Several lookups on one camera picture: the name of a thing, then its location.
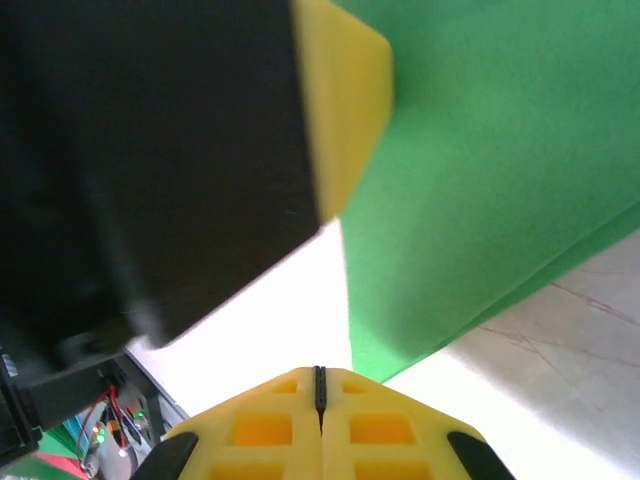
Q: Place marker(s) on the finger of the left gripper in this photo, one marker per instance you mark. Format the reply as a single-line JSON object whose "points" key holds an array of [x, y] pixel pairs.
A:
{"points": [[150, 150]]}

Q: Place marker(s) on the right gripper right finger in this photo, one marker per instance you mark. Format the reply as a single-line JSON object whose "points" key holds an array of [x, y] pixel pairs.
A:
{"points": [[385, 430]]}

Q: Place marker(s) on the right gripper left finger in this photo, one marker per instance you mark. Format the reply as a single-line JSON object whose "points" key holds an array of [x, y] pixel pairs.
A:
{"points": [[260, 430]]}

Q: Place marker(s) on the green paper sheet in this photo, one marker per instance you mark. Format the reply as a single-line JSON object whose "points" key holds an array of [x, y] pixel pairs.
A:
{"points": [[475, 175]]}

